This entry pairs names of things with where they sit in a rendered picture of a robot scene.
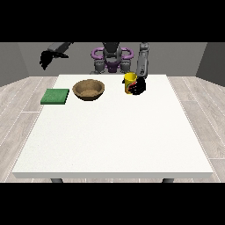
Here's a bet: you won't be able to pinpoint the grey robot trunk purple rings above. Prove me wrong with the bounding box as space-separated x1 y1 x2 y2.
89 42 135 76

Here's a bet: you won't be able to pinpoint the brown wooden bowl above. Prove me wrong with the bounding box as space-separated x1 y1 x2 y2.
72 78 105 102

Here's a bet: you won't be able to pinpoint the green square pad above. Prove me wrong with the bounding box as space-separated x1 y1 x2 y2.
40 88 70 105

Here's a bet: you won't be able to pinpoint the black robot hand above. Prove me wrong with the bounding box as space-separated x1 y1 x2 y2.
121 76 147 97
39 50 69 71

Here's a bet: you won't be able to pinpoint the yellow cup with melon print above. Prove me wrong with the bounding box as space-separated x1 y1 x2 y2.
123 72 139 95

